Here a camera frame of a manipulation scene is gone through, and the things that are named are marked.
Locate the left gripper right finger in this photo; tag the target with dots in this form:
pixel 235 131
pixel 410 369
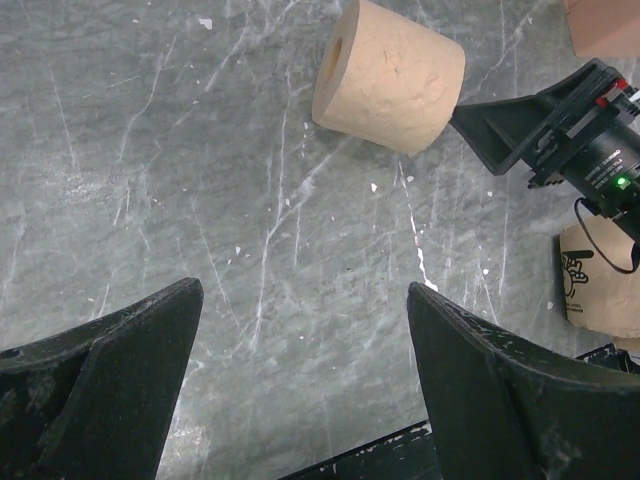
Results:
pixel 502 407

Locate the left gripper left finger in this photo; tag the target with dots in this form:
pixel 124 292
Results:
pixel 96 401

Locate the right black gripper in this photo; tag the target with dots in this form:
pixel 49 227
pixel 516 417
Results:
pixel 577 130

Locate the tan paper roll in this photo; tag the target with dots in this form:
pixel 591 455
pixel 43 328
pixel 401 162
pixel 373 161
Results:
pixel 387 79

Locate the tan roll with label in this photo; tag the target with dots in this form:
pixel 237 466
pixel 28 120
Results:
pixel 597 297

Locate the orange plastic file organizer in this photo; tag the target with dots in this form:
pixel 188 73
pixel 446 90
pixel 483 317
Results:
pixel 603 28

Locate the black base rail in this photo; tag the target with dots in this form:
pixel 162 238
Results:
pixel 406 454

